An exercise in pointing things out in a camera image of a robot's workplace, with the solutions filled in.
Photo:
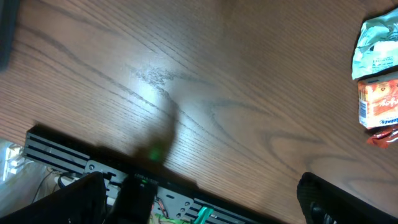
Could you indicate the grey plastic mesh basket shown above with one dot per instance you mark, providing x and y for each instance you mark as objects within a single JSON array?
[{"x": 9, "y": 12}]

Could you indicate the red orange snack bar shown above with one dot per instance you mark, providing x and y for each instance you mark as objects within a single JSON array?
[{"x": 386, "y": 136}]

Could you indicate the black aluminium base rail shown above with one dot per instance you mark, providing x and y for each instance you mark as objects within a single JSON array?
[{"x": 176, "y": 200}]

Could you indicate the teal wet wipes pack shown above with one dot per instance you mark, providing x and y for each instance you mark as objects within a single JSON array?
[{"x": 376, "y": 48}]

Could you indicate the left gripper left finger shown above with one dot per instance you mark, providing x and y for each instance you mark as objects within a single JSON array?
[{"x": 80, "y": 202}]

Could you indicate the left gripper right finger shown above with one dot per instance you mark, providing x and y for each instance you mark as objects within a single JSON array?
[{"x": 322, "y": 202}]

